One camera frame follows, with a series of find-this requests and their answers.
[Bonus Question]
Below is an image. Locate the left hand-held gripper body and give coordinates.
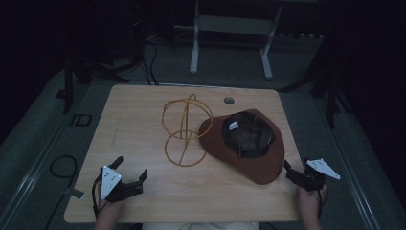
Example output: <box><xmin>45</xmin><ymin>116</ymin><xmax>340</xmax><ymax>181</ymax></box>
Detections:
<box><xmin>99</xmin><ymin>164</ymin><xmax>145</xmax><ymax>204</ymax></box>

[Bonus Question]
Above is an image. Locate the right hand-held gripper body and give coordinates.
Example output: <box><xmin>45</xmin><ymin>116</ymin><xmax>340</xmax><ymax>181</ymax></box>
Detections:
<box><xmin>285</xmin><ymin>158</ymin><xmax>342</xmax><ymax>193</ymax></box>

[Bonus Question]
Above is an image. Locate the person's right hand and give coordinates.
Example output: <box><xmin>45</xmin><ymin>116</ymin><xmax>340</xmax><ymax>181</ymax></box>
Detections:
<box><xmin>297</xmin><ymin>184</ymin><xmax>327</xmax><ymax>221</ymax></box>

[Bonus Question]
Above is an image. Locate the person's left hand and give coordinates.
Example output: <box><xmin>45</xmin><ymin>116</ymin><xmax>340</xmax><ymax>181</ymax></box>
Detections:
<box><xmin>95</xmin><ymin>196</ymin><xmax>126</xmax><ymax>224</ymax></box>

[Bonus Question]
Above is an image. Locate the brown felt hat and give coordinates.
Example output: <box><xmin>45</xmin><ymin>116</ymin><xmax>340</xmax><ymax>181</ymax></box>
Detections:
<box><xmin>198</xmin><ymin>108</ymin><xmax>286</xmax><ymax>186</ymax></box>

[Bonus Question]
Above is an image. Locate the grey tape strip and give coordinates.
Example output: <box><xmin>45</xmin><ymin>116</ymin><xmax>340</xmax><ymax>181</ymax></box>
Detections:
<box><xmin>61</xmin><ymin>187</ymin><xmax>86</xmax><ymax>200</ymax></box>

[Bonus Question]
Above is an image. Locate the black metal stand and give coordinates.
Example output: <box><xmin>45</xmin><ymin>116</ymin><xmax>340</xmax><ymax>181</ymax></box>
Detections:
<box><xmin>55</xmin><ymin>54</ymin><xmax>131</xmax><ymax>115</ymax></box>
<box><xmin>277</xmin><ymin>37</ymin><xmax>353</xmax><ymax>129</ymax></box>

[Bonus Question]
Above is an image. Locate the left hand-held gripper cable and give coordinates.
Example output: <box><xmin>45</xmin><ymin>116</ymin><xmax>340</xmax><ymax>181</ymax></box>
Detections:
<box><xmin>91</xmin><ymin>175</ymin><xmax>106</xmax><ymax>219</ymax></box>

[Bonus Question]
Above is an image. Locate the hand-held gripper cable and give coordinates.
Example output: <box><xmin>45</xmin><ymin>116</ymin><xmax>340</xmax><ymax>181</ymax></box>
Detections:
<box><xmin>91</xmin><ymin>175</ymin><xmax>106</xmax><ymax>219</ymax></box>
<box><xmin>315</xmin><ymin>189</ymin><xmax>328</xmax><ymax>220</ymax></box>

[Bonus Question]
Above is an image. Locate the right hand-held gripper cable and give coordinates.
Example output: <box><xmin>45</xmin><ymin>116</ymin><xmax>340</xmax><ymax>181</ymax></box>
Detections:
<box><xmin>315</xmin><ymin>189</ymin><xmax>328</xmax><ymax>220</ymax></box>

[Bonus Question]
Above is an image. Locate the black rectangular floor frame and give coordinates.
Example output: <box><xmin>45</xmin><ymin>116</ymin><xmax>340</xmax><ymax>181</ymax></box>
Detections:
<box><xmin>69</xmin><ymin>113</ymin><xmax>94</xmax><ymax>127</ymax></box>

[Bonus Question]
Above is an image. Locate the black cable on floor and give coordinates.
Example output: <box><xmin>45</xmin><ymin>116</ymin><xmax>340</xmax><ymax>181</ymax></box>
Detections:
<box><xmin>44</xmin><ymin>154</ymin><xmax>79</xmax><ymax>230</ymax></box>

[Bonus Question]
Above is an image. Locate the gold wire hat stand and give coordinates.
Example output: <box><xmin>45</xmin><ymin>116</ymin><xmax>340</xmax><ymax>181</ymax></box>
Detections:
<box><xmin>161</xmin><ymin>93</ymin><xmax>214</xmax><ymax>168</ymax></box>

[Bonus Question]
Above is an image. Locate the black cables bundle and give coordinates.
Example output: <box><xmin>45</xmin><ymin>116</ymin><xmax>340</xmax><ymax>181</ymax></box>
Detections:
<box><xmin>127</xmin><ymin>18</ymin><xmax>161</xmax><ymax>86</ymax></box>

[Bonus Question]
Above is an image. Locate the white metal desk frame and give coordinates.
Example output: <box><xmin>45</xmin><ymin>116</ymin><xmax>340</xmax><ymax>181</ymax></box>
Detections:
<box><xmin>173</xmin><ymin>0</ymin><xmax>284</xmax><ymax>81</ymax></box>

